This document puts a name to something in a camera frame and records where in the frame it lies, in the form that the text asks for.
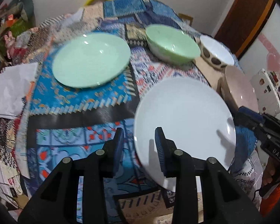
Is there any white plate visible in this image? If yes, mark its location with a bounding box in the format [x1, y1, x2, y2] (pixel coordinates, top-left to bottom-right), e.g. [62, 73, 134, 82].
[133, 77, 236, 192]

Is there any mint green plate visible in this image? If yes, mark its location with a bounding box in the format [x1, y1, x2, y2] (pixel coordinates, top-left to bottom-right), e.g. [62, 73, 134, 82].
[52, 32, 131, 88]

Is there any mint green bowl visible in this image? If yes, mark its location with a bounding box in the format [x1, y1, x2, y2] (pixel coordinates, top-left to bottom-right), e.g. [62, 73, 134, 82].
[145, 24, 201, 66]

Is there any operator's right hand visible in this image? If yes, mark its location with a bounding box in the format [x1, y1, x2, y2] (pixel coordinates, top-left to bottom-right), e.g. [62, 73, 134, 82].
[262, 157, 280, 186]

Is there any white sticker-covered board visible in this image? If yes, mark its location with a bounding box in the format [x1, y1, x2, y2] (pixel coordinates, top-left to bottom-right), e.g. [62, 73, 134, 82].
[250, 69, 280, 116]

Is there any patchwork blue tablecloth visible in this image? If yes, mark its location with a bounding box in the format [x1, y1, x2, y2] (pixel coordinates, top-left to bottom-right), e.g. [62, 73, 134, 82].
[0, 0, 266, 224]

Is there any white bowl with brown spots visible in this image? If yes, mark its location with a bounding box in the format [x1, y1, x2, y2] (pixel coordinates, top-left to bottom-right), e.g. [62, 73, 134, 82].
[198, 35, 235, 70]

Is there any cardboard box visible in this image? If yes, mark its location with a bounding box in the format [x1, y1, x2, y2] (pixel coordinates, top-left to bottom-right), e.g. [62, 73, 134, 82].
[178, 13, 194, 26]

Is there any white folded cloth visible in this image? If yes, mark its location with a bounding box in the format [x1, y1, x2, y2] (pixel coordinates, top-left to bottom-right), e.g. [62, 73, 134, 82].
[0, 63, 38, 119]

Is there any green chair with clutter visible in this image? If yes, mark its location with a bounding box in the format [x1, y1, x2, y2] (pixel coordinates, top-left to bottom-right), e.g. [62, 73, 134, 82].
[0, 0, 36, 61]

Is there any wooden door frame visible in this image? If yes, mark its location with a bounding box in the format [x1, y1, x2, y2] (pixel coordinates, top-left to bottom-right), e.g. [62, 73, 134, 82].
[214, 0, 276, 59]

